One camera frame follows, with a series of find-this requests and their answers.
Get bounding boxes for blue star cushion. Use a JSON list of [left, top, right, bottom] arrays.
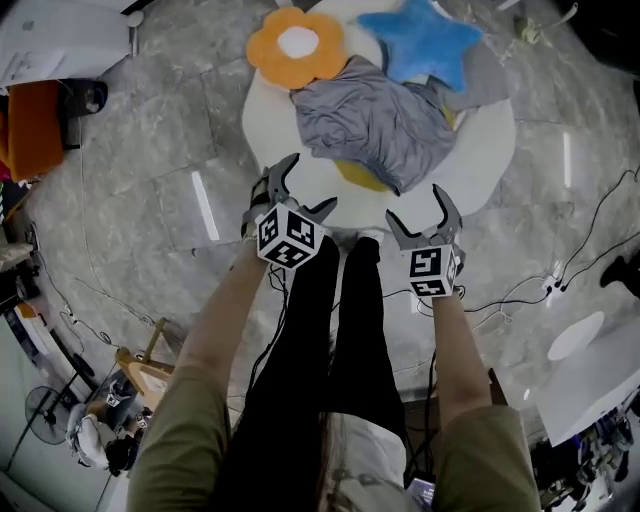
[[356, 0, 485, 95]]

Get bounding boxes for person's left forearm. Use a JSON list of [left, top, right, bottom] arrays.
[[175, 242, 282, 386]]

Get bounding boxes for person's right leg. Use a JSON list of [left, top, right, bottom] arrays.
[[327, 235, 407, 441]]

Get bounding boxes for wooden stool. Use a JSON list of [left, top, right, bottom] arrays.
[[114, 317, 176, 399]]

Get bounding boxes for person's left leg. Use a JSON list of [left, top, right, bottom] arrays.
[[214, 234, 341, 512]]

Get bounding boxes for orange flower cushion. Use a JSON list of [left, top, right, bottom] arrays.
[[244, 6, 347, 91]]

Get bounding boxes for person's leg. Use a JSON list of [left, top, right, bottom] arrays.
[[327, 235, 407, 441], [214, 234, 341, 512]]

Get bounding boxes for person's olive shirt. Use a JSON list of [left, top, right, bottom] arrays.
[[127, 364, 542, 512]]

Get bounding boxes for grey shorts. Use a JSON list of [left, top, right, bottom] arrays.
[[289, 54, 457, 197]]

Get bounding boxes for person's right forearm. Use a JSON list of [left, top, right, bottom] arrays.
[[429, 294, 494, 416]]

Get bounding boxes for black round container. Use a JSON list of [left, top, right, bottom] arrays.
[[64, 79, 109, 119]]

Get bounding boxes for fried egg shaped rug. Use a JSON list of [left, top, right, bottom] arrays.
[[241, 0, 517, 227]]

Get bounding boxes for white table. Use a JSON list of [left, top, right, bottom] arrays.
[[0, 0, 146, 94], [529, 324, 640, 447]]

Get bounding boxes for black floor fan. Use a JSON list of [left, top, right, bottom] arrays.
[[0, 384, 70, 471]]

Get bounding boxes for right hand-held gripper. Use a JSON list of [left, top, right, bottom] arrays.
[[384, 183, 467, 300]]

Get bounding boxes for black floor cable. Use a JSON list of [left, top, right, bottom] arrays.
[[382, 274, 551, 314], [558, 167, 640, 289]]

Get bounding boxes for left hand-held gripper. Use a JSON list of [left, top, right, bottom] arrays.
[[242, 152, 339, 272]]

